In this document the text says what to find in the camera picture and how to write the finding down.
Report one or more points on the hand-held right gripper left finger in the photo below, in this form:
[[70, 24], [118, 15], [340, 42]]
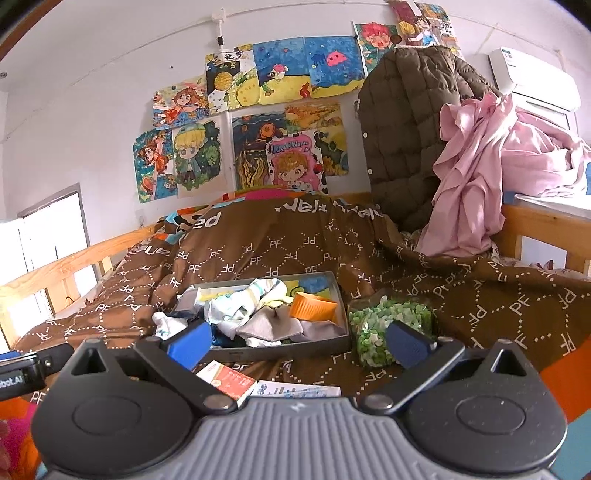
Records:
[[189, 344]]

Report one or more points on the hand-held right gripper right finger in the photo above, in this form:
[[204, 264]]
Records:
[[408, 344]]

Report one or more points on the pink jellyfish wall poster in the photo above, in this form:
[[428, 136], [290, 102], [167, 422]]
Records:
[[334, 60]]

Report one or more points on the white gauze cloth blue print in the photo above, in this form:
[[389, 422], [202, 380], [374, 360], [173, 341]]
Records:
[[164, 323]]

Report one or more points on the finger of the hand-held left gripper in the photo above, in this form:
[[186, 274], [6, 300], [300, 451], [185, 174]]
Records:
[[57, 356]]

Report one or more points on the pink blond child wall poster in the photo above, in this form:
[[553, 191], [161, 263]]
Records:
[[293, 161]]

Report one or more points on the blue fish wall poster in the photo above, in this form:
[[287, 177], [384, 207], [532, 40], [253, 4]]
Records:
[[281, 69]]

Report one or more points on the window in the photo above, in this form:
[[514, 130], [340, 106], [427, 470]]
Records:
[[46, 230]]

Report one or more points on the colourful cartoon wall poster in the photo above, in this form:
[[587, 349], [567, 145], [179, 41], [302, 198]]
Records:
[[425, 21]]

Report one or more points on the brown printed blanket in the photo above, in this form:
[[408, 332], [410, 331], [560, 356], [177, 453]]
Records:
[[300, 235]]

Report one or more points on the grey box with painted bottom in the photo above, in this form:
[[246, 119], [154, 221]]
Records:
[[286, 349]]

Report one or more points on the orange landscape wall poster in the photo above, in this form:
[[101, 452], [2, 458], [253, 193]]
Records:
[[314, 117]]

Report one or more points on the dark blue sock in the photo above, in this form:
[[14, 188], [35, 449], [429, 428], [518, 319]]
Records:
[[222, 339]]

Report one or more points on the dark swirly wall poster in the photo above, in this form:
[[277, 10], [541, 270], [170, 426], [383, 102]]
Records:
[[251, 152]]

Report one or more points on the wooden bed rail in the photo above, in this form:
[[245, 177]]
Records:
[[60, 267]]

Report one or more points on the blond boy green wall poster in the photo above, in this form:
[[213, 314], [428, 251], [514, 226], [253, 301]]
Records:
[[196, 157]]

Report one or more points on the orange fish girl wall poster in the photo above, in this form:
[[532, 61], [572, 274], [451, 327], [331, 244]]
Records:
[[150, 166]]

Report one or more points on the orange-haired girl wall poster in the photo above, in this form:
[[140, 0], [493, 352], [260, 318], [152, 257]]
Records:
[[180, 101]]

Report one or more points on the striped pastel sock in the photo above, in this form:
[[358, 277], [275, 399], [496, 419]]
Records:
[[249, 295]]

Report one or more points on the orange and white medicine box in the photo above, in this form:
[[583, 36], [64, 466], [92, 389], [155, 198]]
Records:
[[226, 378]]

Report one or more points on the brown quilted jacket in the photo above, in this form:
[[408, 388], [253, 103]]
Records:
[[406, 129]]

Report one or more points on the white air conditioner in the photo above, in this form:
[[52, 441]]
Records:
[[531, 76]]

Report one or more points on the white and blue medicine box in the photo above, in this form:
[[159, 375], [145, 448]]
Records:
[[295, 391]]

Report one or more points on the pink cloth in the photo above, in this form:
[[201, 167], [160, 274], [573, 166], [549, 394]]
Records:
[[480, 175]]

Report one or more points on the pineapple wall poster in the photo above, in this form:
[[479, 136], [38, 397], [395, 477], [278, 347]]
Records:
[[228, 76]]

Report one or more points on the bag of green pellets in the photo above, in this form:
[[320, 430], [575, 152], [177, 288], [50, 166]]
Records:
[[376, 327]]

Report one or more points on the wooden bed end board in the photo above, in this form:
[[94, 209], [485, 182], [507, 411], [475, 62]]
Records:
[[545, 226]]

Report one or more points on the red-haired face wall poster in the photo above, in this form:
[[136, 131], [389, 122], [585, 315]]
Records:
[[378, 39]]

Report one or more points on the black and yellow wall poster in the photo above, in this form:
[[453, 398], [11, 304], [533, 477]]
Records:
[[334, 154]]

